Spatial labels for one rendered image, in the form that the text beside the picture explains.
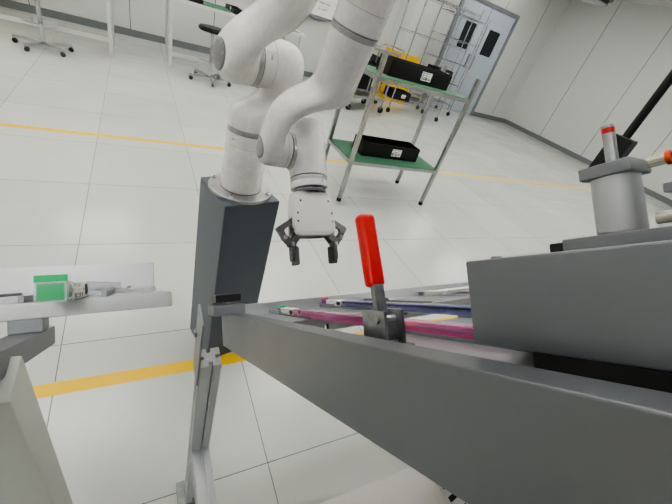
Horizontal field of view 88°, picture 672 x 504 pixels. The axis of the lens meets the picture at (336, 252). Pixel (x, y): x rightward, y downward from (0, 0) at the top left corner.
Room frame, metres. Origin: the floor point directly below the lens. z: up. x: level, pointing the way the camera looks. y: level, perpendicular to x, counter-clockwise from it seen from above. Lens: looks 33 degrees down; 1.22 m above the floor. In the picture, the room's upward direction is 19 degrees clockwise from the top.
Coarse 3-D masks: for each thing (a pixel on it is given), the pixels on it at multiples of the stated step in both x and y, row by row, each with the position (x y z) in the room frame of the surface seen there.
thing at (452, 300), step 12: (396, 300) 0.57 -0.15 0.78; (408, 300) 0.59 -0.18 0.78; (420, 300) 0.57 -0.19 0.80; (432, 300) 0.56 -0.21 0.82; (444, 300) 0.54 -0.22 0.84; (456, 300) 0.55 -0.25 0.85; (468, 300) 0.56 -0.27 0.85; (276, 312) 0.46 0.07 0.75; (348, 312) 0.43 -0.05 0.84; (360, 312) 0.42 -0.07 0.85; (312, 324) 0.37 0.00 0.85
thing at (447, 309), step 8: (344, 304) 0.50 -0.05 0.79; (352, 304) 0.48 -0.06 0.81; (360, 304) 0.47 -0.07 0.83; (368, 304) 0.45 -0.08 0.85; (392, 304) 0.42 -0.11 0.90; (400, 304) 0.40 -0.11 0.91; (408, 304) 0.39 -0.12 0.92; (416, 304) 0.39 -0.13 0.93; (424, 304) 0.38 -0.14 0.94; (432, 304) 0.37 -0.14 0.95; (440, 304) 0.37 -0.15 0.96; (448, 304) 0.36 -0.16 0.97; (424, 312) 0.37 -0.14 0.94; (432, 312) 0.36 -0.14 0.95; (440, 312) 0.35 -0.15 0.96; (448, 312) 0.35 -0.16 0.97; (456, 312) 0.34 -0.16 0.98; (464, 312) 0.33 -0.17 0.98
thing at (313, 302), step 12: (408, 288) 0.70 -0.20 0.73; (420, 288) 0.72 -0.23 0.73; (432, 288) 0.74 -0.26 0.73; (288, 300) 0.52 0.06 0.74; (300, 300) 0.53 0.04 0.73; (312, 300) 0.55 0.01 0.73; (360, 300) 0.61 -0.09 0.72; (252, 312) 0.47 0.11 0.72; (264, 312) 0.48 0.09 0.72; (408, 312) 0.66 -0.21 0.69; (336, 324) 0.55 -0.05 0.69; (348, 324) 0.56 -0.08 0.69
